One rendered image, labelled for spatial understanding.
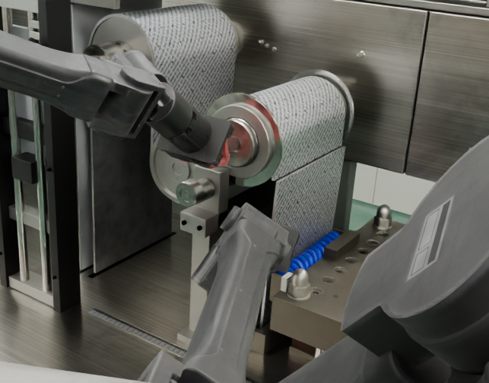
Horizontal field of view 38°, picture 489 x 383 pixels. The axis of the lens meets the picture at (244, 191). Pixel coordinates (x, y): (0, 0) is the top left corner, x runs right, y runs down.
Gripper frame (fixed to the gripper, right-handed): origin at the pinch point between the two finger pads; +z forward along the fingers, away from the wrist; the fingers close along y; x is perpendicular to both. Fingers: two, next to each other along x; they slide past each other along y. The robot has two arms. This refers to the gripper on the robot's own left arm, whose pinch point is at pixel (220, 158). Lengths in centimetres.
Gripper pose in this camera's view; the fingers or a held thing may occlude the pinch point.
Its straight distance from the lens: 106.2
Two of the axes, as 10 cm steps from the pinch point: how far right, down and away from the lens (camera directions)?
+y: 8.4, 2.5, -4.9
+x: 3.7, -9.1, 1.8
